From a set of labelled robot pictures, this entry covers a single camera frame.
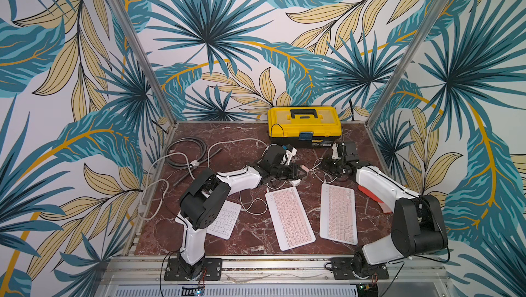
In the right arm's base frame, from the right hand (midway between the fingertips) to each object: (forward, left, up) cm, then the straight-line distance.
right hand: (320, 163), depth 91 cm
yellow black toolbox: (+16, +6, +7) cm, 18 cm away
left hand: (-7, +8, +2) cm, 11 cm away
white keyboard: (-22, +42, -9) cm, 49 cm away
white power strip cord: (-5, +69, -5) cm, 69 cm away
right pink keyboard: (-20, -5, -9) cm, 23 cm away
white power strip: (-5, +11, -8) cm, 14 cm away
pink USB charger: (-5, +8, +4) cm, 10 cm away
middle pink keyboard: (-23, +14, -9) cm, 29 cm away
